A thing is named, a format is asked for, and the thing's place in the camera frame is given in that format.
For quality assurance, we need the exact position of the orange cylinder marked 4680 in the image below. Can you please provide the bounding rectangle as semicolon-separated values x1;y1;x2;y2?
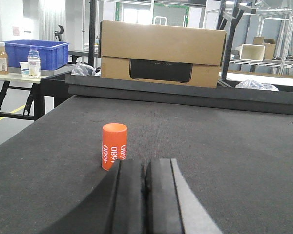
102;123;127;171

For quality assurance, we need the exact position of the light folding side table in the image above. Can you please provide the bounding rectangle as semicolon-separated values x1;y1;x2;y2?
0;63;76;122

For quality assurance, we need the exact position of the black tray rack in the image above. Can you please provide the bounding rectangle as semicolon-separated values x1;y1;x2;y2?
41;72;293;115

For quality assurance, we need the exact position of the clear plastic water bottle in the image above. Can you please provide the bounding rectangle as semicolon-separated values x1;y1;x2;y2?
28;46;41;78

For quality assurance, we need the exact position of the small open cardboard box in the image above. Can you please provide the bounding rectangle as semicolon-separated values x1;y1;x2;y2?
253;37;276;60

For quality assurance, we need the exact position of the large cardboard box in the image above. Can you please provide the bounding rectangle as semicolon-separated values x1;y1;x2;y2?
99;20;226;88

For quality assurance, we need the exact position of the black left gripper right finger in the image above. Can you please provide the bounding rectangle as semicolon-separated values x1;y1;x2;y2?
146;158;222;234

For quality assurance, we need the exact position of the black office chair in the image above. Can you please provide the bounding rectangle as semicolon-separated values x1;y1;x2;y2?
54;25;64;42

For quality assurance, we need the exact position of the orange juice bottle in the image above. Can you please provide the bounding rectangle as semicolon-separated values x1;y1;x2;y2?
0;42;8;75

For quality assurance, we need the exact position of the blue plastic crate on table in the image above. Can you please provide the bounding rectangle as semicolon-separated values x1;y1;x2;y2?
2;39;70;71

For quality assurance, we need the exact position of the beige rectangular bin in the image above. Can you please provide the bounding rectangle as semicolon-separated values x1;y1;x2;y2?
235;44;265;61

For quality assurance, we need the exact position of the white paper cup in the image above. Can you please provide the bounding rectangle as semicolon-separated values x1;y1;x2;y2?
19;61;29;78

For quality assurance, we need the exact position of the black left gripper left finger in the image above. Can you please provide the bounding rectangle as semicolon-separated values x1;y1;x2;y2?
41;160;145;234

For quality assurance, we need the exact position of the crumpled clear plastic bag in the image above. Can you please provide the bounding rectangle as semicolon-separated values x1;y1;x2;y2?
71;62;96;76

